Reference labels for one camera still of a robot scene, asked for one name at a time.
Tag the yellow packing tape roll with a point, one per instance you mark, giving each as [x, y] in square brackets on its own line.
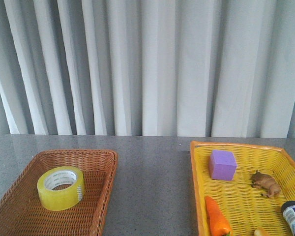
[61, 188]

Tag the brown wicker basket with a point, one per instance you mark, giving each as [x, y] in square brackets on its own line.
[21, 213]

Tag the orange toy carrot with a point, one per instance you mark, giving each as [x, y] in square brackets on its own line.
[218, 223]

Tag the yellow toy food piece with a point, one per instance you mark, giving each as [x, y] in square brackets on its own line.
[261, 232]

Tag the white pleated curtain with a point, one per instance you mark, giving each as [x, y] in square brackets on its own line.
[202, 68]

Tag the brown toy animal figure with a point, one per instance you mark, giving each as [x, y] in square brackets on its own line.
[267, 182]

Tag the yellow orange plastic basket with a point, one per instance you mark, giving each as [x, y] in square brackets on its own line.
[243, 205]

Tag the purple foam cube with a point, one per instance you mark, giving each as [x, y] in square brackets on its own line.
[222, 165]

